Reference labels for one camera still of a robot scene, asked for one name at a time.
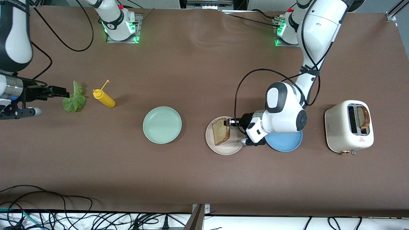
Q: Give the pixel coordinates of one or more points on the white toaster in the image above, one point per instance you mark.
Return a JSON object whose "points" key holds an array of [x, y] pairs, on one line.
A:
{"points": [[337, 127]]}

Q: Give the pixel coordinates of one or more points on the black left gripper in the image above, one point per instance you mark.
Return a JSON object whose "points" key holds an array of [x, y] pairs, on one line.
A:
{"points": [[246, 120]]}

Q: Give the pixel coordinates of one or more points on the brown table cover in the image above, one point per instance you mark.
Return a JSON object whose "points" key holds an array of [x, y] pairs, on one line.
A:
{"points": [[204, 80]]}

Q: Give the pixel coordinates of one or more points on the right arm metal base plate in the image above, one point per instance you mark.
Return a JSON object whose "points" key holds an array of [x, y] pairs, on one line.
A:
{"points": [[139, 19]]}

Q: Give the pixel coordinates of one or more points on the grey metal table bracket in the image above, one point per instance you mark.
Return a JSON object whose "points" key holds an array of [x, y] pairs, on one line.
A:
{"points": [[196, 220]]}

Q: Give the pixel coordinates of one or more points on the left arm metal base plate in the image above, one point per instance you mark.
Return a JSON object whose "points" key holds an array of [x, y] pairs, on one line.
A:
{"points": [[281, 45]]}

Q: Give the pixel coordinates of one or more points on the green lettuce leaf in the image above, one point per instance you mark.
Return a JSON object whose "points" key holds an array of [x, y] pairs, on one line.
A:
{"points": [[75, 102]]}

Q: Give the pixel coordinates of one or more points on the mint green plate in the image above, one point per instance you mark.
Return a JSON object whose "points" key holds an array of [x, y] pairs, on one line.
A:
{"points": [[162, 125]]}

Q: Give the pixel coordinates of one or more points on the light brown bread slice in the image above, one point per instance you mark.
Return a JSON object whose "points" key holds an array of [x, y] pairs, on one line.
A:
{"points": [[219, 132]]}

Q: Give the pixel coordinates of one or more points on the blue plate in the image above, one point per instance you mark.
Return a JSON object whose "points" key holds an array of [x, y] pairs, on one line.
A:
{"points": [[287, 144]]}

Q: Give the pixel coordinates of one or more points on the yellow squeeze bottle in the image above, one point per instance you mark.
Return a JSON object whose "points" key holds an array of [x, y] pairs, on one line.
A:
{"points": [[107, 100]]}

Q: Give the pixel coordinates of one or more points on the silver aluminium rail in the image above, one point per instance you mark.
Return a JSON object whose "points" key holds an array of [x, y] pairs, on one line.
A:
{"points": [[209, 3]]}

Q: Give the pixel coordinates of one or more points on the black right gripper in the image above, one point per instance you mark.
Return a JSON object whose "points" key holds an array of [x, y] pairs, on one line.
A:
{"points": [[33, 93]]}

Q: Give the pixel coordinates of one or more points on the black power plug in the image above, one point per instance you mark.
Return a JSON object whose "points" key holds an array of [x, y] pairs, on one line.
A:
{"points": [[165, 224]]}

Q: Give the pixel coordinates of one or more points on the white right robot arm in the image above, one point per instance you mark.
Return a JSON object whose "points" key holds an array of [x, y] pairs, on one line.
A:
{"points": [[17, 41]]}

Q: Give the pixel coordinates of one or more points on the dark crust bread slice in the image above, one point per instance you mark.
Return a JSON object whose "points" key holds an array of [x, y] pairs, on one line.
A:
{"points": [[362, 117]]}

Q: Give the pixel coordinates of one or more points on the aluminium frame profile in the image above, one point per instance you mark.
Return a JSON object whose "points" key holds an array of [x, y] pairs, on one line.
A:
{"points": [[394, 12]]}

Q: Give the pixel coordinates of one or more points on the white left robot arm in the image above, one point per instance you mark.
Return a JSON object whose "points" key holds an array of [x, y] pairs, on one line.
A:
{"points": [[319, 28]]}

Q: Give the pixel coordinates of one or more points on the beige plate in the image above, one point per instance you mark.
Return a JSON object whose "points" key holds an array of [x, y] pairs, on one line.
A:
{"points": [[235, 146]]}

